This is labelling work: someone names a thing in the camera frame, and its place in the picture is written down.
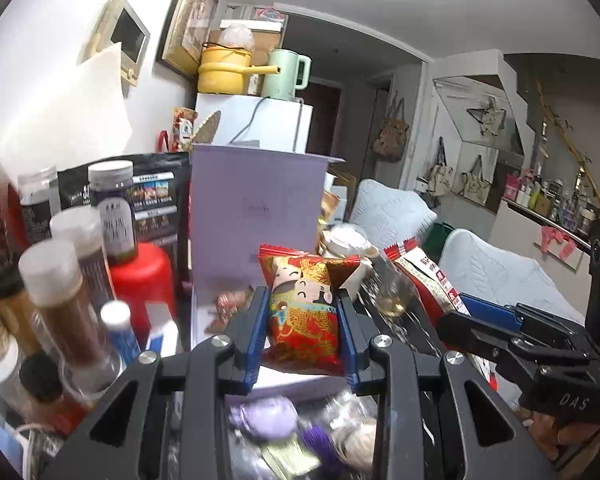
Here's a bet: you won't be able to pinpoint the star-shaped hanging bag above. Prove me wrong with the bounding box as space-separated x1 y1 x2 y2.
467 95 506 138

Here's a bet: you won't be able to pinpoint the purple fabric sachet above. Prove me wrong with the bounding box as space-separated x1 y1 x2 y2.
227 395 298 443

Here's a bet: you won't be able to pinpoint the pink bow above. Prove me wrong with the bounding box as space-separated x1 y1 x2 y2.
540 225 578 261

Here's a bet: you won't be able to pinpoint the white appliance box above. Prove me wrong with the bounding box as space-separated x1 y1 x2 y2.
195 92 315 156

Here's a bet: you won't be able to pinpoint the gold framed picture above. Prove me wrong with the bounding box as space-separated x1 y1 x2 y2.
161 0 221 78

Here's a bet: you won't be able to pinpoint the white tote bag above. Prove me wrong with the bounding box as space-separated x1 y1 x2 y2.
452 154 493 206
425 137 456 196

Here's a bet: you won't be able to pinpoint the black-lidded jar red contents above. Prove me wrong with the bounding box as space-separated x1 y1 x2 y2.
19 352 88 433

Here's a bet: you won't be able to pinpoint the white lidded jug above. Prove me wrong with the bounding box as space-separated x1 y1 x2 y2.
317 224 376 291

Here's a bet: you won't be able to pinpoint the yellow jar with black lid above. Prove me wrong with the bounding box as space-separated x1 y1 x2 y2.
0 262 41 356

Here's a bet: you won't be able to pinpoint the white-lidded jar dark contents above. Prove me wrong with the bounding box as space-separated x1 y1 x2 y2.
50 206 118 306

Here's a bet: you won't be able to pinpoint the black power cable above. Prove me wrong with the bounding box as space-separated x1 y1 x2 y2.
230 97 303 153

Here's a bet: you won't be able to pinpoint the red gold snack packet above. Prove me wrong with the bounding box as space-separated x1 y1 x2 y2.
207 287 256 333

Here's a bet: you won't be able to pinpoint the cardboard boxes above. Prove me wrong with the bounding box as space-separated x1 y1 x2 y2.
207 4 288 56

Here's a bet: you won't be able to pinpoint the glass cup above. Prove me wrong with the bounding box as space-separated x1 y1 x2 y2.
375 260 416 318

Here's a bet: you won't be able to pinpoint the green electric kettle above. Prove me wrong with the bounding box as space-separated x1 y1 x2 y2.
261 49 312 103

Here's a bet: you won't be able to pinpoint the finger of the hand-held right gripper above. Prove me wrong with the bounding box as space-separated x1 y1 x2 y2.
436 311 551 386
457 294 586 347

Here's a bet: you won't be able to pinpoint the large jar orange contents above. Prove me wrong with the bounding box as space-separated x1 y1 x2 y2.
60 350 126 411

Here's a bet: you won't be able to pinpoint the dark green bag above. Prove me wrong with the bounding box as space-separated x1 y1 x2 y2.
421 221 456 263

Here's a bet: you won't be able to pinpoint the tall jar with red label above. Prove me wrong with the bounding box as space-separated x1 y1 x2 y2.
0 149 28 271

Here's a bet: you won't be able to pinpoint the purple gift box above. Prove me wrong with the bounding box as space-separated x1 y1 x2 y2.
189 142 381 403

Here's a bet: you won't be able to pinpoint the jar with black label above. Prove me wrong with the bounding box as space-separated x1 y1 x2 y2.
17 166 61 246

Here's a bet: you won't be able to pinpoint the woven straw fan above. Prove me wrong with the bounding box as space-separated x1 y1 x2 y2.
192 110 224 145

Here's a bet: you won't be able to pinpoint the row of bottles on shelf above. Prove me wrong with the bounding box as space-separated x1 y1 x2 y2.
502 125 600 236

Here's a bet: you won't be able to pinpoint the light blue leaf-pattern chair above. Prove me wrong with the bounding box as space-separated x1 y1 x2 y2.
347 179 438 253
437 229 593 326

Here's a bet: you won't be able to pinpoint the jar of brown powder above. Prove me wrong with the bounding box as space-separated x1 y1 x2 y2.
19 240 118 391

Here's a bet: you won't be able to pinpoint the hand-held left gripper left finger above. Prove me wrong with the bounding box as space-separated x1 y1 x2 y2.
40 285 272 480

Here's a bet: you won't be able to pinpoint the wood-framed wall panel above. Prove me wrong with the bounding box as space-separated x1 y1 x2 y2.
82 0 151 86

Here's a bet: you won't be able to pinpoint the red canister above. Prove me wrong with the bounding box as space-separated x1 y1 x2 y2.
109 242 178 356

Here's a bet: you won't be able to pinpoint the red cartoon snack packet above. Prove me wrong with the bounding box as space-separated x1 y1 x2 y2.
257 244 362 377

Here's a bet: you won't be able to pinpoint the orange snack bag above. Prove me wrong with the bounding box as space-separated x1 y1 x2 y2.
320 191 341 223

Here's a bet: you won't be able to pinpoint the blue tube with white cap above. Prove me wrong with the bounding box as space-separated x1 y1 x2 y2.
100 301 142 366

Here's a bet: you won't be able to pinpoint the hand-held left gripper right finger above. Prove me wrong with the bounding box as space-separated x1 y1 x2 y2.
336 290 558 480

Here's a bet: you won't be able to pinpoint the white-lidded jar of flakes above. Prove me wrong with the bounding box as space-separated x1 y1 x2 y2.
0 340 31 411

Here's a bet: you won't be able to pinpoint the yellow pot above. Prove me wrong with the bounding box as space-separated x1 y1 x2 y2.
197 42 276 96

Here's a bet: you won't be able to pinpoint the black coffee bag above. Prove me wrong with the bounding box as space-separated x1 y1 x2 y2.
57 152 191 291

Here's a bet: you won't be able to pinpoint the white paper sheet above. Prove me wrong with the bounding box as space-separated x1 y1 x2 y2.
17 42 133 181

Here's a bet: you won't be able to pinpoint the brown patterned tote bag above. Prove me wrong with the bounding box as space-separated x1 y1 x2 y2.
371 92 411 163

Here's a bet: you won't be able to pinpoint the green paper packet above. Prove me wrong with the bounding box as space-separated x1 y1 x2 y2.
257 432 321 480

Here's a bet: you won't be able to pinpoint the red white long packet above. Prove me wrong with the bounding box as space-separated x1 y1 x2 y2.
383 237 498 393

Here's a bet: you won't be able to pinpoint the clear plastic bag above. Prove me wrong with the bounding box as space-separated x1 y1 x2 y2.
219 21 256 51

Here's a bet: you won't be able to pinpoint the red snack bag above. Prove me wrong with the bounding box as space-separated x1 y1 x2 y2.
170 106 200 153

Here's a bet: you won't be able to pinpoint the white and blue carton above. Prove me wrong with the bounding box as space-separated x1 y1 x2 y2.
145 305 181 356

